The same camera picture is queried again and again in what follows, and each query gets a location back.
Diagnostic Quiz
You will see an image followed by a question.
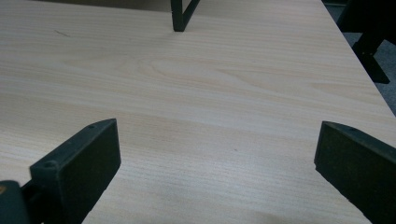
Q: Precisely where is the black metal shelf rack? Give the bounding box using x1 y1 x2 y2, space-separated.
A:
170 0 202 33

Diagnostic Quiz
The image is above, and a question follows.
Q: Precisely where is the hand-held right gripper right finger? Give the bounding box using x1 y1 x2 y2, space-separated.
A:
314 120 396 224

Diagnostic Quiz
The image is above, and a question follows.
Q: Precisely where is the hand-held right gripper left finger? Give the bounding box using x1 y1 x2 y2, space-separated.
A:
29 118 122 224

